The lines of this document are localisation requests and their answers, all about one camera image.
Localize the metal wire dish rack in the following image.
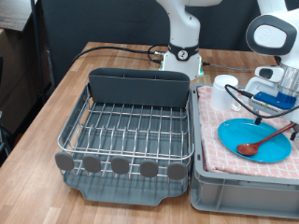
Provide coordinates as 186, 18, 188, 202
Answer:
54, 82, 195, 185

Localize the white translucent plastic mug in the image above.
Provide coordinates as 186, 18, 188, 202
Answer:
210, 74, 247, 112

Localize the pink checked cloth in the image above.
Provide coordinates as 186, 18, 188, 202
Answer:
196, 85, 299, 180

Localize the grey dish drying rack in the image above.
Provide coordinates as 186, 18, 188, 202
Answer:
62, 92, 192, 207

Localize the cardboard box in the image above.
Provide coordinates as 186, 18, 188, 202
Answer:
0, 27, 50, 134

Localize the grey cable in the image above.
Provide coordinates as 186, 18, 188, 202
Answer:
201, 62, 260, 73

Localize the black metal pole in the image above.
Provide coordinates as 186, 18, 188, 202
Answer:
30, 0, 48, 104

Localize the dark grey cutlery holder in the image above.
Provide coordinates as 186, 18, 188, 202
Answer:
88, 67, 191, 109

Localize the blue oval plate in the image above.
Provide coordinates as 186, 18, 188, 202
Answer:
217, 118, 292, 163

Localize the blue mounted wrist camera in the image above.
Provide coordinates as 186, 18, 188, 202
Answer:
249, 91, 297, 116

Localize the brown wooden spoon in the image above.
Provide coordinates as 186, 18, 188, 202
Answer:
235, 121, 298, 157

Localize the wooden board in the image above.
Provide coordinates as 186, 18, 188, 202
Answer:
0, 0, 37, 33

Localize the dark fabric partition panel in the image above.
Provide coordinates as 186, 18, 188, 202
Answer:
40, 0, 299, 91

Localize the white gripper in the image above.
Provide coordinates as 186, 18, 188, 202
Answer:
245, 77, 299, 142

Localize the grey plastic crate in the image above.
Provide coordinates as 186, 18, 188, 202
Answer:
189, 82, 299, 219

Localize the black camera cable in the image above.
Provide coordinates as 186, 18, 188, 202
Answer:
224, 83, 299, 119

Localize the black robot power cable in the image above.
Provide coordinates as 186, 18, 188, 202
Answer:
72, 43, 171, 64

